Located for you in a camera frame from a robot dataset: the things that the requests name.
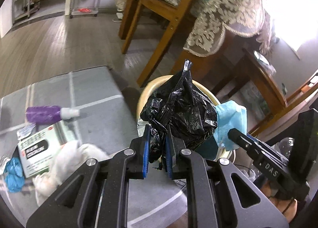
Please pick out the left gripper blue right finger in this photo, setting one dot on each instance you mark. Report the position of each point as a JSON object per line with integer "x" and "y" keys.
{"x": 169, "y": 155}

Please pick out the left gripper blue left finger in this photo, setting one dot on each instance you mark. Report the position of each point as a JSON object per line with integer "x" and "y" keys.
{"x": 147, "y": 139}

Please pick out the black plastic bag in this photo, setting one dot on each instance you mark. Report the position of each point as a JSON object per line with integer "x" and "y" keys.
{"x": 182, "y": 107}

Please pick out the blue face mask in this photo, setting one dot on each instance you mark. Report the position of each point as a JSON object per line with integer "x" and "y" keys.
{"x": 229, "y": 115}

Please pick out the white tissue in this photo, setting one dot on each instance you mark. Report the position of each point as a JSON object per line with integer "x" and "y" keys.
{"x": 68, "y": 159}

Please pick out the purple spray bottle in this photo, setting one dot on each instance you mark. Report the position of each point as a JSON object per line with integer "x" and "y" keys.
{"x": 50, "y": 114}

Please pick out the green white medicine box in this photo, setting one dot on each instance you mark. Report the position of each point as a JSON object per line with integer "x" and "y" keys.
{"x": 37, "y": 151}

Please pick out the silver foil sachet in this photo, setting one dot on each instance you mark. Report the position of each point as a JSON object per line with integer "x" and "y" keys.
{"x": 25, "y": 131}

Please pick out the blue glove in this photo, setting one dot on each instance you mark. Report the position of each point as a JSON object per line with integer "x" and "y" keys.
{"x": 14, "y": 178}

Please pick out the wooden dining table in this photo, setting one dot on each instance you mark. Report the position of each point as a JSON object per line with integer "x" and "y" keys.
{"x": 246, "y": 70}

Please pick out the white power strip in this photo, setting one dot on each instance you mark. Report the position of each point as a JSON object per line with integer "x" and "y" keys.
{"x": 119, "y": 15}

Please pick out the wooden chair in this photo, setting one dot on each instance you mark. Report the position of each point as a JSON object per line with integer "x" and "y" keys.
{"x": 175, "y": 16}

